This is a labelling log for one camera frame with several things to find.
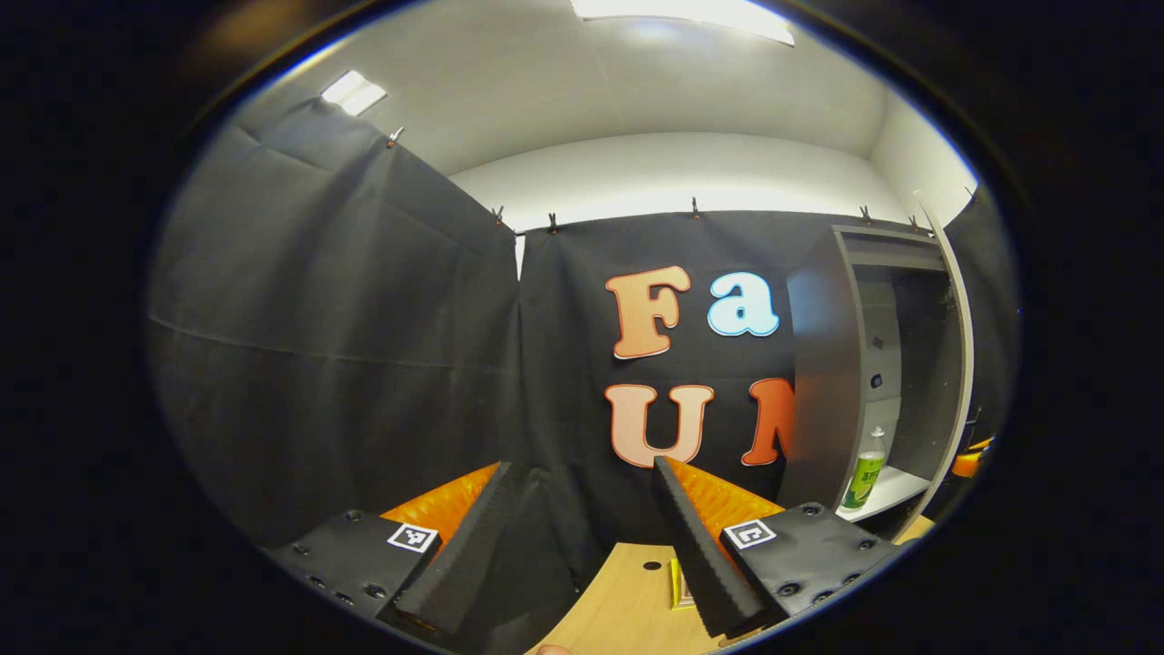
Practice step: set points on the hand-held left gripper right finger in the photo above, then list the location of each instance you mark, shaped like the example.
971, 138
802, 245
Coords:
696, 555

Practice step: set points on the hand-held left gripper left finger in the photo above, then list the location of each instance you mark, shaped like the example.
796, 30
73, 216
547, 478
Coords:
464, 564

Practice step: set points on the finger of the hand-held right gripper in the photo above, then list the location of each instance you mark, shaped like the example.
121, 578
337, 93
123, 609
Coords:
968, 461

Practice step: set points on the green label clear bottle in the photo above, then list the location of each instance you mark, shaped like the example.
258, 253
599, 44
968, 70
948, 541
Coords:
862, 478

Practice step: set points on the beige cabinet door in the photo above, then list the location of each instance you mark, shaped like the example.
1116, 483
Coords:
966, 346

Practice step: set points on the grey cabinet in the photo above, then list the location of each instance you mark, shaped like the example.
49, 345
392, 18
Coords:
823, 364

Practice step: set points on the row of black cloth clips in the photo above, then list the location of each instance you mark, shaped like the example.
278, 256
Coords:
693, 207

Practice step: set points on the ceiling light panel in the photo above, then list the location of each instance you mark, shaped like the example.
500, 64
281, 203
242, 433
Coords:
353, 91

